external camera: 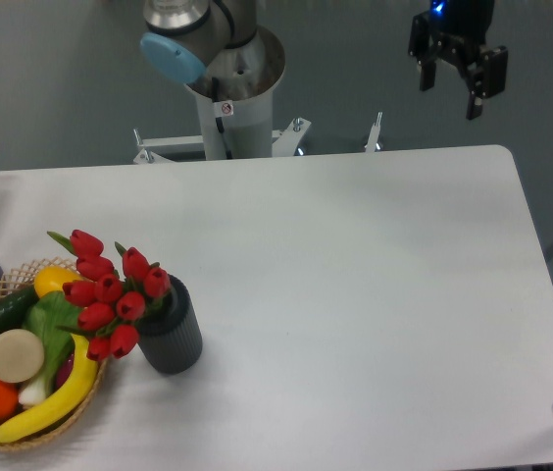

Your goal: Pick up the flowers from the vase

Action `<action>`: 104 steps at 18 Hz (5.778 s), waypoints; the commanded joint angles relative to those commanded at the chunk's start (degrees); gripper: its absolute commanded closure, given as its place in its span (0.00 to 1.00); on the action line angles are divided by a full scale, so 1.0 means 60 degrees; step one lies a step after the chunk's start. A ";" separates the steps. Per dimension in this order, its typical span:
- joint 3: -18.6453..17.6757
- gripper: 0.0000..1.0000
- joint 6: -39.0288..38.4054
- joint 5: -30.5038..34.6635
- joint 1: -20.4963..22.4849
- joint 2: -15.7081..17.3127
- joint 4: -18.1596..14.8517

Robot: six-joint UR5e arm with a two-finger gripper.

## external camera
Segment purple red onion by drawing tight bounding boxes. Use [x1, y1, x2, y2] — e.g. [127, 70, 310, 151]
[54, 354, 75, 390]

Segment woven wicker basket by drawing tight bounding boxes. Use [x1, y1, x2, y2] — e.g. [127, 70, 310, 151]
[0, 257, 109, 452]

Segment dark grey ribbed vase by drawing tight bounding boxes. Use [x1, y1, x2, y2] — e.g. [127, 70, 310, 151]
[137, 275, 203, 375]

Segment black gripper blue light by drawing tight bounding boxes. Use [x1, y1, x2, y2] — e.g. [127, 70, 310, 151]
[408, 0, 509, 120]

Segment green bok choy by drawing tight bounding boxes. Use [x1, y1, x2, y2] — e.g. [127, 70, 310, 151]
[19, 291, 81, 408]

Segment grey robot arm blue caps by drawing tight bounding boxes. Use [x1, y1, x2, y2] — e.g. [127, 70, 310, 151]
[140, 1, 508, 119]

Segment yellow banana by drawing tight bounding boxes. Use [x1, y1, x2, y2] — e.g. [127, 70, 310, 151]
[0, 334, 98, 445]

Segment beige round disc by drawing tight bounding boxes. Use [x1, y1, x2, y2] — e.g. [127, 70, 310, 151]
[0, 329, 44, 384]

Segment yellow squash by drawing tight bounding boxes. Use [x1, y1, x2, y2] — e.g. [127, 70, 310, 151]
[33, 266, 83, 298]

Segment red tulip bouquet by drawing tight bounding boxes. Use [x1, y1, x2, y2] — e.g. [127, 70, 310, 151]
[48, 230, 172, 361]

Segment green cucumber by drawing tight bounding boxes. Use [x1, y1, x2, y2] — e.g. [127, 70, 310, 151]
[0, 286, 38, 334]

